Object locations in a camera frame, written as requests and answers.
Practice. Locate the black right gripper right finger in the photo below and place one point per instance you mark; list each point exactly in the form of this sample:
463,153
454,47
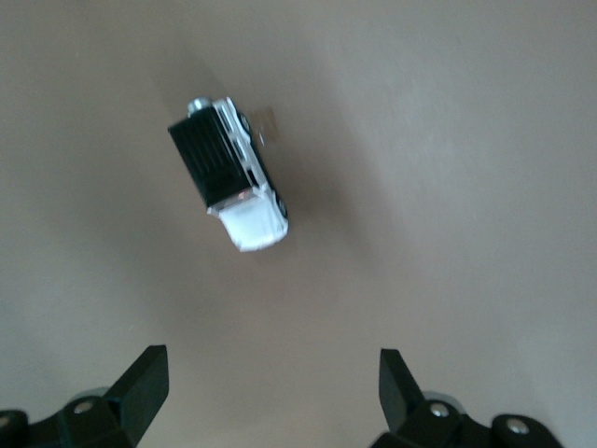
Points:
420,415

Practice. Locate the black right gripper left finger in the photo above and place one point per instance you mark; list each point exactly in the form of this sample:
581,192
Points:
126,401

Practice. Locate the white black toy truck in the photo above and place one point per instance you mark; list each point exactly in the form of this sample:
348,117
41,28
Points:
224,172

